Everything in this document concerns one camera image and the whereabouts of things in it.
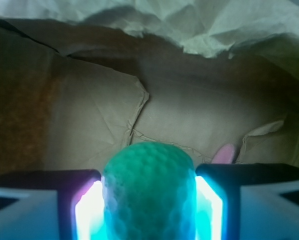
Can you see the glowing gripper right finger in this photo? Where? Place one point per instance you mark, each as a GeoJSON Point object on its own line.
{"type": "Point", "coordinates": [247, 202]}

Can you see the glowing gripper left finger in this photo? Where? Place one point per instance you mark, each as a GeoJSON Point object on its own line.
{"type": "Point", "coordinates": [52, 205]}

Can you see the green dimpled ball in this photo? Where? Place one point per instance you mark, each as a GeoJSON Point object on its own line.
{"type": "Point", "coordinates": [149, 192]}

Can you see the pink plush bunny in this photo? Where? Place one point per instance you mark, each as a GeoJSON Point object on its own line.
{"type": "Point", "coordinates": [225, 155]}

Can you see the brown paper bag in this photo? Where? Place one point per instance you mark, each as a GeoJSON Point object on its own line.
{"type": "Point", "coordinates": [82, 79]}

